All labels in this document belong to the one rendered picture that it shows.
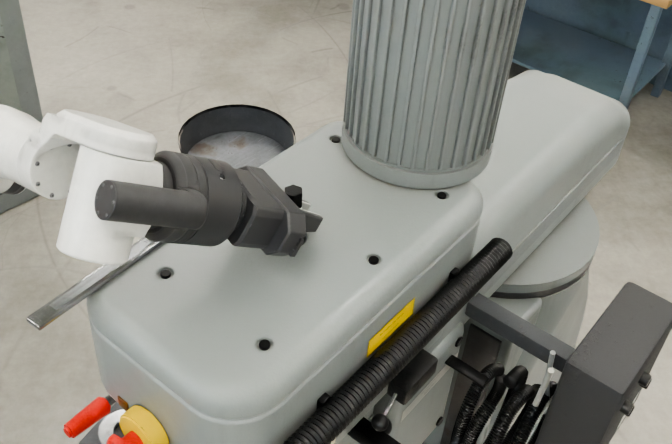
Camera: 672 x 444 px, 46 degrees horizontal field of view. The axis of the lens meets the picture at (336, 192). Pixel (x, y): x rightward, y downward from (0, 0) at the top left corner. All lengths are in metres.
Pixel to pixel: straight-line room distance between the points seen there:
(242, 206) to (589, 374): 0.50
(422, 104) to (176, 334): 0.37
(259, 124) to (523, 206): 2.32
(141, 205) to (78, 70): 4.33
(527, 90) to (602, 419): 0.64
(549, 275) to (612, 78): 3.53
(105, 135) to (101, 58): 4.39
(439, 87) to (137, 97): 3.86
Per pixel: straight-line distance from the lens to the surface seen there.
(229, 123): 3.48
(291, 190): 0.87
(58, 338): 3.39
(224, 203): 0.77
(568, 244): 1.49
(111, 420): 1.67
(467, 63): 0.91
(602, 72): 4.92
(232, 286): 0.86
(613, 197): 4.33
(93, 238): 0.73
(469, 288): 1.01
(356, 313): 0.85
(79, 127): 0.74
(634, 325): 1.15
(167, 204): 0.70
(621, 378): 1.08
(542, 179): 1.31
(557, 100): 1.49
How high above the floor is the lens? 2.51
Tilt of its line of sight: 39 degrees down
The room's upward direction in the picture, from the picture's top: 5 degrees clockwise
